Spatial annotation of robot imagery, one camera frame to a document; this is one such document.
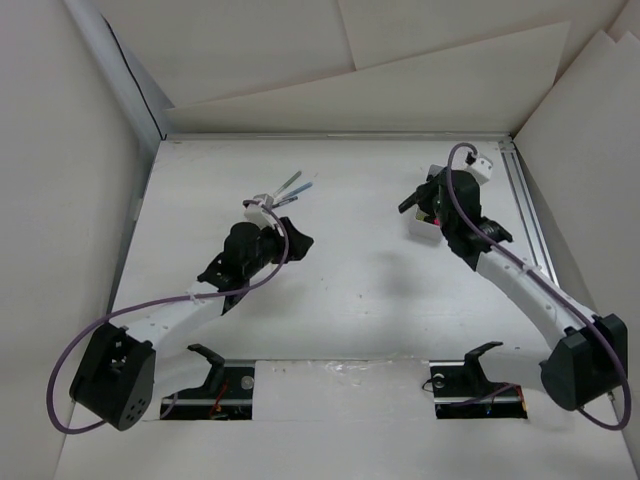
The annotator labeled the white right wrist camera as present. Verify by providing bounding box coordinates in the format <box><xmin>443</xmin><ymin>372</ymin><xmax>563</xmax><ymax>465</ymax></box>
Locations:
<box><xmin>465</xmin><ymin>152</ymin><xmax>494</xmax><ymax>185</ymax></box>

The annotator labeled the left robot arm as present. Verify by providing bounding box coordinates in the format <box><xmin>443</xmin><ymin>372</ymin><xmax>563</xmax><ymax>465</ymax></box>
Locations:
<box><xmin>69</xmin><ymin>217</ymin><xmax>314</xmax><ymax>431</ymax></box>

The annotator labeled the black gel pen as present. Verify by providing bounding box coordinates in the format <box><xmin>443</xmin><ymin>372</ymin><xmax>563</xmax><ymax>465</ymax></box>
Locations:
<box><xmin>272</xmin><ymin>196</ymin><xmax>299</xmax><ymax>209</ymax></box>

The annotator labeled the light blue pen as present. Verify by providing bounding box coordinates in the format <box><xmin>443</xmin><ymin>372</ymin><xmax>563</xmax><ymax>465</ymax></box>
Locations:
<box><xmin>283</xmin><ymin>181</ymin><xmax>313</xmax><ymax>199</ymax></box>

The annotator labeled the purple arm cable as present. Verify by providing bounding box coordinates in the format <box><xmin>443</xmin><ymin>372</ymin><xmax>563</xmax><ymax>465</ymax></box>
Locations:
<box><xmin>446</xmin><ymin>142</ymin><xmax>630</xmax><ymax>431</ymax></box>
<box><xmin>45</xmin><ymin>199</ymin><xmax>294</xmax><ymax>435</ymax></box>

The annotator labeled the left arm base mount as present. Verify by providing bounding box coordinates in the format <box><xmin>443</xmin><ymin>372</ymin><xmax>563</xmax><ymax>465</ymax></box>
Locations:
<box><xmin>160</xmin><ymin>361</ymin><xmax>255</xmax><ymax>421</ymax></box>

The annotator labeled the aluminium rail right side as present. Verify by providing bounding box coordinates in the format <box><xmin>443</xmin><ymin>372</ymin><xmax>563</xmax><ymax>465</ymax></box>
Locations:
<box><xmin>499</xmin><ymin>137</ymin><xmax>558</xmax><ymax>284</ymax></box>

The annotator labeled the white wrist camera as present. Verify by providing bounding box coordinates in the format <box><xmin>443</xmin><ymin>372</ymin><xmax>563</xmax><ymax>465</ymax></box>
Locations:
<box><xmin>243</xmin><ymin>193</ymin><xmax>274</xmax><ymax>229</ymax></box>
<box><xmin>465</xmin><ymin>152</ymin><xmax>494</xmax><ymax>185</ymax></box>

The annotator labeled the green cap highlighter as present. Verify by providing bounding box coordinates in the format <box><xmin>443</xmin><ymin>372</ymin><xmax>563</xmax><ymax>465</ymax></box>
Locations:
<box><xmin>398</xmin><ymin>191</ymin><xmax>423</xmax><ymax>214</ymax></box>

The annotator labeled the grey green pen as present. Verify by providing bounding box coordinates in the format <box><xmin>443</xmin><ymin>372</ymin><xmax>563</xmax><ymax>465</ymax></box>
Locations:
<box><xmin>273</xmin><ymin>170</ymin><xmax>302</xmax><ymax>198</ymax></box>

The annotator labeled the white compartment organizer box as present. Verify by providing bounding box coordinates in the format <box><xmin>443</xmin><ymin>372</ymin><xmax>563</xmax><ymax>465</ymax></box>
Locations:
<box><xmin>408</xmin><ymin>164</ymin><xmax>444</xmax><ymax>243</ymax></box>

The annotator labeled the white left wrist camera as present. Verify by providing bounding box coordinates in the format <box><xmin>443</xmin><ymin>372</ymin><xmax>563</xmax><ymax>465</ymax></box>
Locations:
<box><xmin>243</xmin><ymin>193</ymin><xmax>274</xmax><ymax>229</ymax></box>

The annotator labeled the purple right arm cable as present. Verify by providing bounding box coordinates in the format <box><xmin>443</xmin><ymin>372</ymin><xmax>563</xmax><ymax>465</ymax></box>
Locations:
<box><xmin>446</xmin><ymin>142</ymin><xmax>630</xmax><ymax>431</ymax></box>

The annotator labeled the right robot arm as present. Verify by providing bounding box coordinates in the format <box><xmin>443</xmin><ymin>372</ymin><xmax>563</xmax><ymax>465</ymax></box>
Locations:
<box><xmin>398</xmin><ymin>165</ymin><xmax>632</xmax><ymax>411</ymax></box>

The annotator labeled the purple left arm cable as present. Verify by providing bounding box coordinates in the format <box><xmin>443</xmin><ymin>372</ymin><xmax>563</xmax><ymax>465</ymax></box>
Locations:
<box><xmin>45</xmin><ymin>199</ymin><xmax>294</xmax><ymax>435</ymax></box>

